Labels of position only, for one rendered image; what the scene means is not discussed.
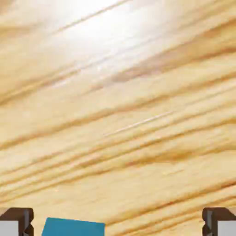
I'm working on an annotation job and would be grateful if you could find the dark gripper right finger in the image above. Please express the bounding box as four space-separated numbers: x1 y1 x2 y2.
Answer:
202 207 236 236

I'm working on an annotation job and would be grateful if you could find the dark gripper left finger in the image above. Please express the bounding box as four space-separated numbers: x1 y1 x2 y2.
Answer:
0 207 35 236

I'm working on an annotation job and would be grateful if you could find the small blue cube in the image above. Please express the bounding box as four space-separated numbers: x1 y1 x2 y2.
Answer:
41 217 106 236

